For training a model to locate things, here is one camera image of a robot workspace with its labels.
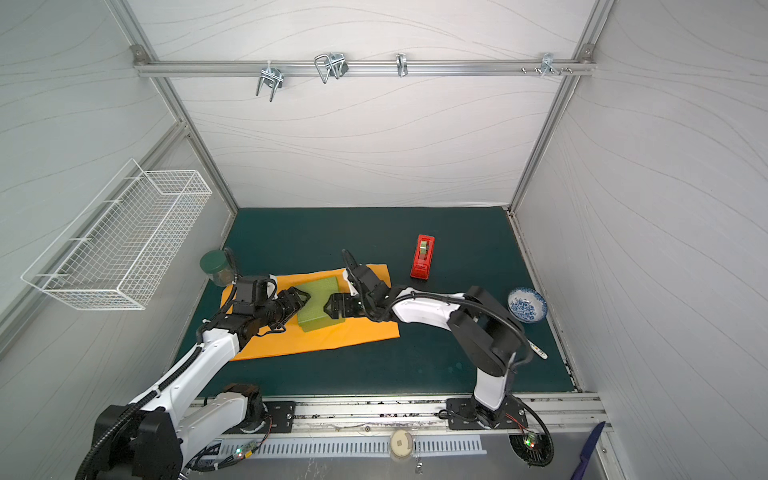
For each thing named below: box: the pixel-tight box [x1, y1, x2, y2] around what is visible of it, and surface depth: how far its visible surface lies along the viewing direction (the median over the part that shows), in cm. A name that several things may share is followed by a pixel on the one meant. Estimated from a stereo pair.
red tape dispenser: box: [410, 234, 436, 281], surface depth 103 cm
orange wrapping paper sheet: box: [221, 284, 236, 317], surface depth 66 cm
